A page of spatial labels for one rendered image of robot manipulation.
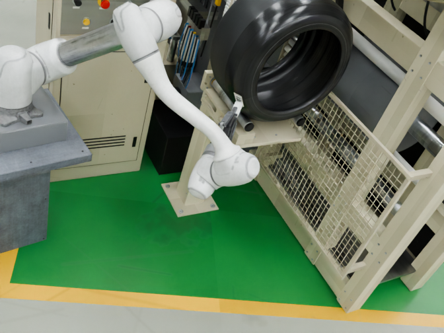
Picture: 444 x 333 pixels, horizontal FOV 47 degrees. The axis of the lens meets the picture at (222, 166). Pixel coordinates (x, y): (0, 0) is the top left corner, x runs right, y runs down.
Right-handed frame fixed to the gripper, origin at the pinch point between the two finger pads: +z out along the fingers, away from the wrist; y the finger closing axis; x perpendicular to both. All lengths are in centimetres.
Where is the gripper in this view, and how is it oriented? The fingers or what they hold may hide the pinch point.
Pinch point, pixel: (236, 109)
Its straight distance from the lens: 204.4
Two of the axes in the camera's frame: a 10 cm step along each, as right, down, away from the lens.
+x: 9.1, 1.8, -3.7
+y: 2.1, 5.7, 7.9
